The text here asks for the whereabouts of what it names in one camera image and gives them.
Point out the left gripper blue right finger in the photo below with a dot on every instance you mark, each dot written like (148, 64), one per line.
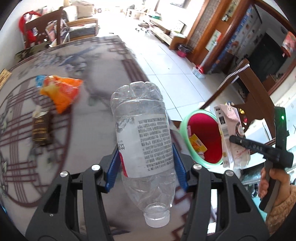
(180, 169)

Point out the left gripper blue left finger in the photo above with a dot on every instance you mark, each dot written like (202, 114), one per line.
(112, 168)

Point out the clear plastic water bottle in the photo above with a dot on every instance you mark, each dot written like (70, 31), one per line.
(145, 150)

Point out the pink white carton box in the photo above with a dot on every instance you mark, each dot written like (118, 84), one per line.
(234, 156)

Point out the dark brown snack wrapper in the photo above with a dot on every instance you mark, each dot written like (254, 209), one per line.
(42, 126)

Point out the orange snack bag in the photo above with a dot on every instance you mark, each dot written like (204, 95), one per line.
(61, 90)

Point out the green rimmed red trash bin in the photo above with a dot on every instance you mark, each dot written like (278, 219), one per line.
(204, 125)

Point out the patterned table cloth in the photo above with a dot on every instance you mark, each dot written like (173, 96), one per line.
(57, 191)

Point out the wooden chair near bin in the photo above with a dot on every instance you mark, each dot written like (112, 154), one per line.
(257, 105)

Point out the small red waste basket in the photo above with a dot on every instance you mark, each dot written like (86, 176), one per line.
(183, 50)

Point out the framed gold picture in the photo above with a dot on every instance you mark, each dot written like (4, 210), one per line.
(4, 76)

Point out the dark wooden chair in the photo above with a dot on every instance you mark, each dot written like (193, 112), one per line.
(45, 27)

